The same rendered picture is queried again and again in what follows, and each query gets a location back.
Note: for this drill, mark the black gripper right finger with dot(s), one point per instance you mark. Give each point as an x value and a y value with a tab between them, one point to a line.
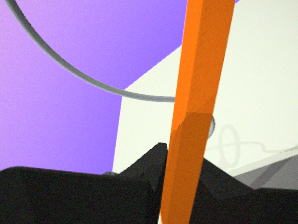
221	199

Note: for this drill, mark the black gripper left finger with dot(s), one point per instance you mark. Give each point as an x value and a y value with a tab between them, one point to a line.
31	195

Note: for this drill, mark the orange handle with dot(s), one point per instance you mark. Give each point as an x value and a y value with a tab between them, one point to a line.
207	25

